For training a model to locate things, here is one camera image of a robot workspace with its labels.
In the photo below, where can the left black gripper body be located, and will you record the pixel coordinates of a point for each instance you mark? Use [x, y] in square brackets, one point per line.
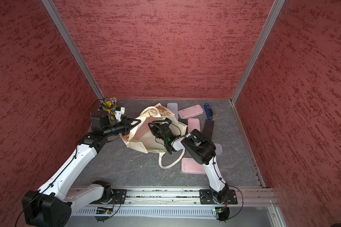
[125, 125]

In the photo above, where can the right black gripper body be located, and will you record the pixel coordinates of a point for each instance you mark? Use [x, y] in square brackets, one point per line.
[157, 131]

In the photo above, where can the cream floral canvas tote bag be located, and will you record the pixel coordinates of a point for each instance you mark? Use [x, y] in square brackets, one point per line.
[147, 144]

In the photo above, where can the light grey pencil case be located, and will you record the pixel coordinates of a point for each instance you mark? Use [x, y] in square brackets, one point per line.
[173, 107]

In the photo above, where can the green pencil case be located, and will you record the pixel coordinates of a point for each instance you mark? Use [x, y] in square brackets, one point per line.
[183, 121]

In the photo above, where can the pink pencil case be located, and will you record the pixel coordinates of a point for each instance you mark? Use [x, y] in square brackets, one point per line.
[193, 124]
[190, 166]
[191, 112]
[142, 131]

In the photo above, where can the dark grey pencil case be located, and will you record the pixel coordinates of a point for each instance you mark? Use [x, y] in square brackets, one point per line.
[208, 129]

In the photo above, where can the clear plastic pencil case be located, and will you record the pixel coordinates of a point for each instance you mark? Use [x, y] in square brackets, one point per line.
[219, 149]

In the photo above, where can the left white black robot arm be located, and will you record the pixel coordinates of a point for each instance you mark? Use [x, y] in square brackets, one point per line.
[50, 205]

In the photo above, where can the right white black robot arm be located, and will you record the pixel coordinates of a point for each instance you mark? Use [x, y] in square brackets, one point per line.
[201, 149]

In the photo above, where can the blue stapler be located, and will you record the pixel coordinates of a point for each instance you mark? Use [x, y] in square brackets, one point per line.
[208, 110]

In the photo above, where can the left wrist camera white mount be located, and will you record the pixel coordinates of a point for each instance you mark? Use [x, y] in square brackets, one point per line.
[118, 112]

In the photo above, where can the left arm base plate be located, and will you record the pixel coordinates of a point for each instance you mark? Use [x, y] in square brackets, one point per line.
[117, 196]

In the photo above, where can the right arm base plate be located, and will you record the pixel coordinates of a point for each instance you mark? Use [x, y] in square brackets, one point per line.
[208, 197]

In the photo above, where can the aluminium front rail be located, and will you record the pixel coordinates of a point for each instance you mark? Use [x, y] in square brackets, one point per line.
[193, 196]

